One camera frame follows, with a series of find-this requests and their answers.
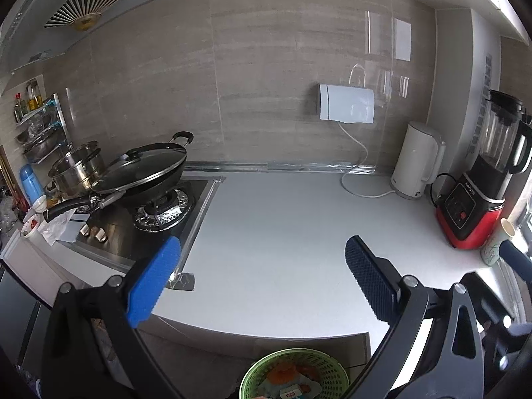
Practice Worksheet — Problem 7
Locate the white wall socket box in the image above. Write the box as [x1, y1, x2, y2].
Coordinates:
[318, 83, 377, 124]

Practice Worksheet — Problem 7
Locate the metal wall rack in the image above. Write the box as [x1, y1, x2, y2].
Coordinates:
[12, 79, 69, 165]

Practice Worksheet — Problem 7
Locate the ceramic cup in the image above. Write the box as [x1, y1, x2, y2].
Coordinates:
[481, 218, 518, 267]

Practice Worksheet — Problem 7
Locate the white power cable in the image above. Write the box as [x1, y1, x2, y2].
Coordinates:
[338, 122, 397, 198]

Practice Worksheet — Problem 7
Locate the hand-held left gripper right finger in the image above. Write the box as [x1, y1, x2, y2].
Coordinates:
[344, 235, 487, 399]

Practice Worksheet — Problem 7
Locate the white wall sticker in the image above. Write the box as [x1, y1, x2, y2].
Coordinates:
[394, 19, 412, 61]

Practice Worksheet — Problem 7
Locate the stainless steel pot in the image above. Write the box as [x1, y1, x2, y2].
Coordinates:
[48, 141, 106, 198]

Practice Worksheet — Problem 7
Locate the white bowl with red print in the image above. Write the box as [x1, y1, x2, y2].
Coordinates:
[21, 214, 42, 239]

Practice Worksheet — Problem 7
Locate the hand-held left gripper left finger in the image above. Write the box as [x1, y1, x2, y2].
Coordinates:
[42, 236, 184, 399]

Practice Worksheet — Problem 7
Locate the black wok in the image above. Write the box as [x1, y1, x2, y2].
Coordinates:
[44, 132, 194, 222]

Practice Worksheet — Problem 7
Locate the grey range hood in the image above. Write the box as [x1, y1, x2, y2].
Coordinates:
[0, 0, 225, 96]

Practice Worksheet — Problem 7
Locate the blue thermos bottle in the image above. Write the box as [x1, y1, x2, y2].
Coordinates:
[20, 164, 40, 206]

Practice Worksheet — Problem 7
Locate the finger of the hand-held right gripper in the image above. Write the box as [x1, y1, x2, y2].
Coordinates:
[499, 241, 532, 280]

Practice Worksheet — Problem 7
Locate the red and black blender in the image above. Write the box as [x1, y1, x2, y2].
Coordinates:
[434, 89, 532, 250]

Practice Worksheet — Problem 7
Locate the green plastic basket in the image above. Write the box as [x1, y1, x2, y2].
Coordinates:
[240, 348, 350, 399]

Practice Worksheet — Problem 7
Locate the stainless gas stove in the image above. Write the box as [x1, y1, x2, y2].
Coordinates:
[54, 177, 227, 271]

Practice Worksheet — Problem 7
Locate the black power cable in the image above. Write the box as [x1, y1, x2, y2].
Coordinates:
[430, 172, 456, 209]

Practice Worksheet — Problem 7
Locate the glass wok lid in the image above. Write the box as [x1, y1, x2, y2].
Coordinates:
[90, 143, 188, 194]

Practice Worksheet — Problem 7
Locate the crumpled white paper towel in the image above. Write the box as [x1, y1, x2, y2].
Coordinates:
[39, 210, 77, 246]

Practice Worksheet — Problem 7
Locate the white electric kettle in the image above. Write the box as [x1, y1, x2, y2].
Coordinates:
[391, 121, 445, 201]

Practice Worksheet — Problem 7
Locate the burner foil liner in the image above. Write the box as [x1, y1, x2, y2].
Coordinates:
[133, 189, 194, 231]

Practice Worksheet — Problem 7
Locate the silver foil tape strip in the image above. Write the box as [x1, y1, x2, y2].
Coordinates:
[183, 160, 395, 175]

